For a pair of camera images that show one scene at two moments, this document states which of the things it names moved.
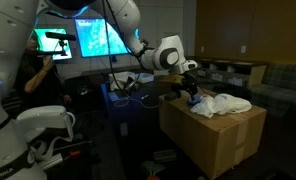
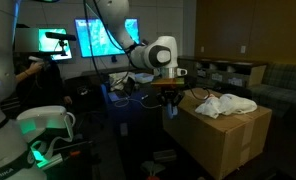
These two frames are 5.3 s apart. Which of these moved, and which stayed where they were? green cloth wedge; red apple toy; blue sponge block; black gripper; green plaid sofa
Moved: blue sponge block; black gripper
Stayed: green cloth wedge; green plaid sofa; red apple toy
